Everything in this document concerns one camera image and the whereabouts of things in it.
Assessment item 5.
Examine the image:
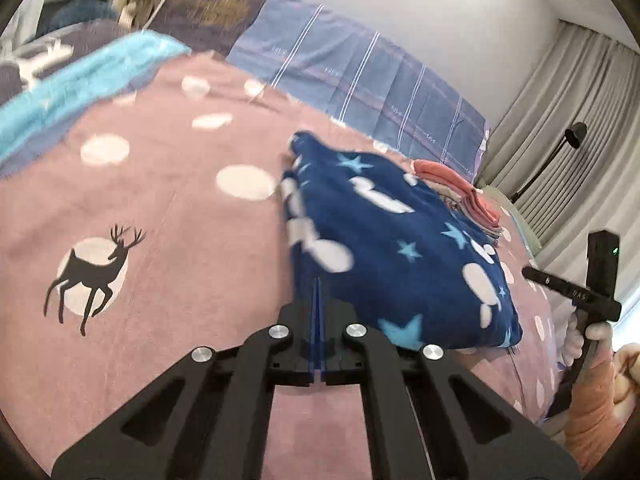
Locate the person's right forearm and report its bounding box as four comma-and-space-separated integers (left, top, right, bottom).
564, 347, 628, 473

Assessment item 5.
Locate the blue star-print fleece robe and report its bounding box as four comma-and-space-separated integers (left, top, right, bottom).
279, 130, 524, 352

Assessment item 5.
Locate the grey pleated curtain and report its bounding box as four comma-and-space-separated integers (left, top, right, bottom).
474, 19, 640, 341

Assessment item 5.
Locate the dark tree-print pillow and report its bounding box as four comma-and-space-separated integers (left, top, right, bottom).
145, 0, 275, 57

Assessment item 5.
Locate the blue plaid pillow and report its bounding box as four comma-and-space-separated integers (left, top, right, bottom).
226, 0, 492, 184

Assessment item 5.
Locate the person's right hand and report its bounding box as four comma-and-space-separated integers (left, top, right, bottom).
561, 316, 615, 368

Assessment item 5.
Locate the folded pink cloth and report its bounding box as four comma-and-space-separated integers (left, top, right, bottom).
412, 158, 503, 227

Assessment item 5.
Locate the turquoise blanket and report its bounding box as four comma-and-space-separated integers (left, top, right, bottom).
0, 30, 193, 163

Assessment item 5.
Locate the pink dotted deer-print blanket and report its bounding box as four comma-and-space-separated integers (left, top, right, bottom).
0, 50, 566, 480

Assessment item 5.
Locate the dark blue knitted cloth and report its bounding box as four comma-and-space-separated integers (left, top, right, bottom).
49, 0, 122, 32

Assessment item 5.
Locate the black floor lamp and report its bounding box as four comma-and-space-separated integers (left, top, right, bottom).
509, 122, 589, 204

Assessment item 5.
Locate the person's fluffy beige clothing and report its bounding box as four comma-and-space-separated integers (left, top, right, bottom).
611, 342, 640, 423

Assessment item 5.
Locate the dark deer-print blanket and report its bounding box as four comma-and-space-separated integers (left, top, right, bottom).
0, 19, 137, 107

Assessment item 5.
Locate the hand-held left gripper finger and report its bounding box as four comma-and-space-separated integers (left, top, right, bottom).
52, 277, 321, 480
319, 277, 583, 480

